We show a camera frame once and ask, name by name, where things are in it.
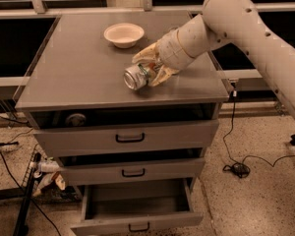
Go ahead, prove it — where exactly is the grey bottom drawer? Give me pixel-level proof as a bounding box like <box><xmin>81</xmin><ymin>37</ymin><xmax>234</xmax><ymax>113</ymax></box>
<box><xmin>71</xmin><ymin>179</ymin><xmax>203</xmax><ymax>236</ymax></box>

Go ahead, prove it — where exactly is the grey drawer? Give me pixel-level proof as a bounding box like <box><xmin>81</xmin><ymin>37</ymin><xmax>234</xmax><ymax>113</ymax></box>
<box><xmin>71</xmin><ymin>179</ymin><xmax>203</xmax><ymax>236</ymax></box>
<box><xmin>34</xmin><ymin>120</ymin><xmax>218</xmax><ymax>157</ymax></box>
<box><xmin>61</xmin><ymin>158</ymin><xmax>205</xmax><ymax>186</ymax></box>

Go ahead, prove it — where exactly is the white paper bowl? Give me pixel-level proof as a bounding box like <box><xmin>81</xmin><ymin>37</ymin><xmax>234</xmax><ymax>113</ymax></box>
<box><xmin>103</xmin><ymin>23</ymin><xmax>145</xmax><ymax>49</ymax></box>

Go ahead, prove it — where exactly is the grey drawer cabinet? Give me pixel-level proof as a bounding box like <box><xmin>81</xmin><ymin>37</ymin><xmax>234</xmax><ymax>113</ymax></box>
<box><xmin>16</xmin><ymin>12</ymin><xmax>228</xmax><ymax>186</ymax></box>

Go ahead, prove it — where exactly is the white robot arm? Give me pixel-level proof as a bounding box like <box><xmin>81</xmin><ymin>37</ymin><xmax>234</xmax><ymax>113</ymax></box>
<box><xmin>133</xmin><ymin>0</ymin><xmax>295</xmax><ymax>120</ymax></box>

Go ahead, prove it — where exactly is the black cable with adapter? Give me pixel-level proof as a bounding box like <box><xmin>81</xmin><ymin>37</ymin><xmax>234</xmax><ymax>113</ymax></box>
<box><xmin>221</xmin><ymin>89</ymin><xmax>295</xmax><ymax>179</ymax></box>

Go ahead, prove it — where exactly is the metal window railing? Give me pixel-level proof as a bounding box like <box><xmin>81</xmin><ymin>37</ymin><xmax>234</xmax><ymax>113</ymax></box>
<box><xmin>0</xmin><ymin>0</ymin><xmax>295</xmax><ymax>116</ymax></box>

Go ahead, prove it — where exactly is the grey top drawer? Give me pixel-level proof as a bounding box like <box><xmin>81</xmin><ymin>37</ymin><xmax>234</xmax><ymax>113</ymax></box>
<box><xmin>34</xmin><ymin>120</ymin><xmax>218</xmax><ymax>157</ymax></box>

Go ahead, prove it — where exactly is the grey middle drawer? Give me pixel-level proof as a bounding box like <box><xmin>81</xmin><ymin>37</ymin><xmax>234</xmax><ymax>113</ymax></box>
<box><xmin>61</xmin><ymin>158</ymin><xmax>205</xmax><ymax>186</ymax></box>

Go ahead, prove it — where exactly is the round object in top drawer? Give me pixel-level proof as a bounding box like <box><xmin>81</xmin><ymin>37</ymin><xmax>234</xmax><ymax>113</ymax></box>
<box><xmin>65</xmin><ymin>113</ymin><xmax>87</xmax><ymax>127</ymax></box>

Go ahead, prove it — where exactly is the black floor cable left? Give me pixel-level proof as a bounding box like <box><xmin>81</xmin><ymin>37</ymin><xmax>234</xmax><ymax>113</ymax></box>
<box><xmin>0</xmin><ymin>139</ymin><xmax>62</xmax><ymax>236</ymax></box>

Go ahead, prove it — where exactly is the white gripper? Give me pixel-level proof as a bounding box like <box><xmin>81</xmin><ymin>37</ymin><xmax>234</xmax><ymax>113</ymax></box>
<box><xmin>132</xmin><ymin>29</ymin><xmax>204</xmax><ymax>87</ymax></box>

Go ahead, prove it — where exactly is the black stand pole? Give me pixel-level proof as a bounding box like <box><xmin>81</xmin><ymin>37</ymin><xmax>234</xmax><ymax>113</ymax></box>
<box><xmin>13</xmin><ymin>152</ymin><xmax>41</xmax><ymax>236</ymax></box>

